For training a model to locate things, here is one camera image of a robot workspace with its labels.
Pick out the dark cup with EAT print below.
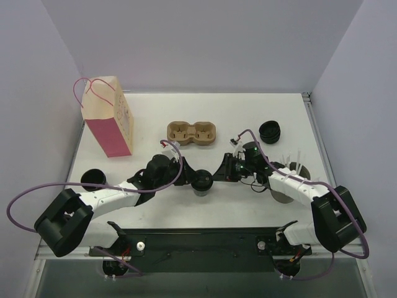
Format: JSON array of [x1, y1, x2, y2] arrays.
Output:
[[192, 181, 213, 197]]

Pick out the stack of black cup lids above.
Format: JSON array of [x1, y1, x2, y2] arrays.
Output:
[[259, 120, 281, 145]]

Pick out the black paper cup with lettering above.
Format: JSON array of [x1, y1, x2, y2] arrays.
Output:
[[80, 168, 107, 192]]

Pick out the black cup lid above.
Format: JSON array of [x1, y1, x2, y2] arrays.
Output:
[[192, 169, 213, 188]]

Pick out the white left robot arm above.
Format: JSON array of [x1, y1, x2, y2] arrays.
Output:
[[34, 154, 197, 257]]

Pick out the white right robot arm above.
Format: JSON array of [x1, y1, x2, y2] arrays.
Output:
[[213, 142, 367, 253]]

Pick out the brown cardboard cup carrier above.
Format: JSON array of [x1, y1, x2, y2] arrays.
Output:
[[167, 121, 216, 146]]

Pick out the pink and cream paper bag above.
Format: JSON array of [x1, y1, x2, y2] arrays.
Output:
[[76, 76, 134, 158]]

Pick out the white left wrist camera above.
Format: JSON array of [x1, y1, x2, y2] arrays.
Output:
[[160, 142, 181, 161]]

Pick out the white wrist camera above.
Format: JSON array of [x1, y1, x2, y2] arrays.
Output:
[[230, 136, 245, 158], [160, 142, 181, 161]]

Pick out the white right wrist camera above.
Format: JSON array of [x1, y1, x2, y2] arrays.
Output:
[[230, 136, 245, 158]]

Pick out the grey cup with cable ties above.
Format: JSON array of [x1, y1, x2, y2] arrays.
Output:
[[268, 150, 325, 207]]

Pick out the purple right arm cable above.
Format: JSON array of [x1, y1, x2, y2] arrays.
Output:
[[237, 129, 370, 280]]

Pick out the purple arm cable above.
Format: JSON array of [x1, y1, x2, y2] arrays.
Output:
[[237, 129, 370, 280], [6, 139, 184, 277]]

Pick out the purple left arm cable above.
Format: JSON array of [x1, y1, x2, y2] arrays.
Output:
[[6, 139, 184, 277]]

